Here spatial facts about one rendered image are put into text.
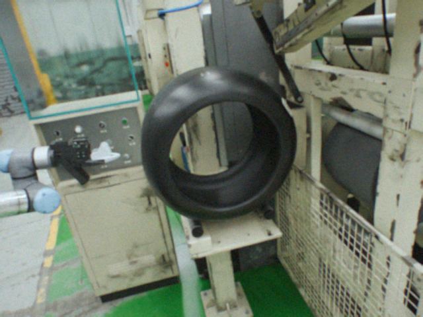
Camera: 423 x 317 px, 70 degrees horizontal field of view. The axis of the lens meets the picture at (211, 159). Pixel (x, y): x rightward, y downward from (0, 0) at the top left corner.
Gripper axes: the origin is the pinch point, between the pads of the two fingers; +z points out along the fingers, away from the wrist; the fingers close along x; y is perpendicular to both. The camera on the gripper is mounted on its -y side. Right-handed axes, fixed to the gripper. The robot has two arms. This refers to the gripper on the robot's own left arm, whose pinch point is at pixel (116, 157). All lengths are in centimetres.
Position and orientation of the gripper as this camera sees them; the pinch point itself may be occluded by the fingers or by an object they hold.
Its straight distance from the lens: 109.2
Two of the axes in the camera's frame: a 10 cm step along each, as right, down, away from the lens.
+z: 9.8, -0.9, 2.0
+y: -0.1, -9.2, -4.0
